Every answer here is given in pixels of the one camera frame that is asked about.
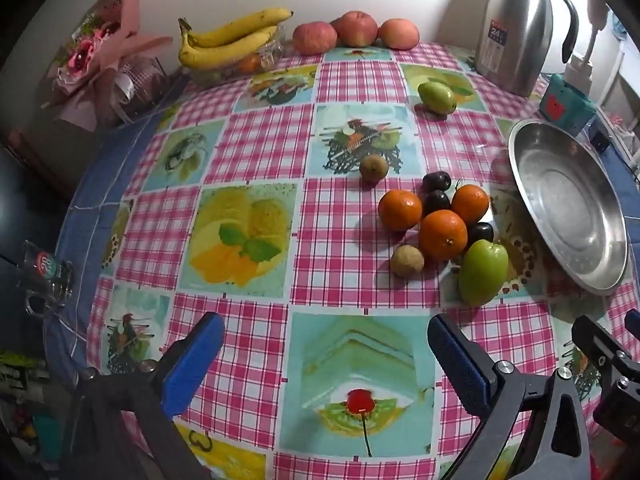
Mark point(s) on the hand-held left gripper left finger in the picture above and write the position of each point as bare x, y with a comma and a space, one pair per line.
192, 367

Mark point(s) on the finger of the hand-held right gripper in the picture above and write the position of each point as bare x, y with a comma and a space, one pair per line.
634, 321
595, 337

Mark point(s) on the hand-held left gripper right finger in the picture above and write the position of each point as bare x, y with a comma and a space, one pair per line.
457, 362

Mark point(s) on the elongated green jujube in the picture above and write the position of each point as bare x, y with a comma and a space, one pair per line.
482, 272

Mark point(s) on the brown kiwi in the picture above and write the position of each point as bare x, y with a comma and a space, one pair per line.
374, 167
407, 260

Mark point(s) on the orange mandarin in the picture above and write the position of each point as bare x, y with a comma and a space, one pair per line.
442, 234
471, 203
400, 210

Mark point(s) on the dark plum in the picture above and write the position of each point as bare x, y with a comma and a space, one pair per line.
436, 202
436, 180
481, 232

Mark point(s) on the stainless steel basin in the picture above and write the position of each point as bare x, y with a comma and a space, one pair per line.
565, 200

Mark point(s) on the black power adapter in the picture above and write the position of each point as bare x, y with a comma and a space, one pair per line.
600, 141

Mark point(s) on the teal toy box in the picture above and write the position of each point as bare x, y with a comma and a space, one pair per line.
565, 107

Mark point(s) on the white shelf rack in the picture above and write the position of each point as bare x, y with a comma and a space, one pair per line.
625, 85

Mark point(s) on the white power strip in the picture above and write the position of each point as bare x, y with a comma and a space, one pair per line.
579, 75

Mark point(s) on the brown wooden furniture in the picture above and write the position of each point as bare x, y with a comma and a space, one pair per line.
40, 160

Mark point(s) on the round green jujube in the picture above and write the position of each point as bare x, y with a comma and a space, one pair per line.
437, 96

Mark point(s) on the clear glass jar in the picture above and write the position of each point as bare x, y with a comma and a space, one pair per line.
145, 82

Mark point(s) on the clear plastic fruit box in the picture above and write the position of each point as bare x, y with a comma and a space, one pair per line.
255, 65

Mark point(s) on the stainless steel thermos jug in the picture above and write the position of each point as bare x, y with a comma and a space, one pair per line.
515, 25

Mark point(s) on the yellow banana bunch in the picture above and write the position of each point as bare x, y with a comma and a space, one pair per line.
225, 42

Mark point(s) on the pink flower bouquet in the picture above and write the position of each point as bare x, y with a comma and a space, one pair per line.
90, 55

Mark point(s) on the red apple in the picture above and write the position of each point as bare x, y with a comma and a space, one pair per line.
315, 37
399, 34
356, 27

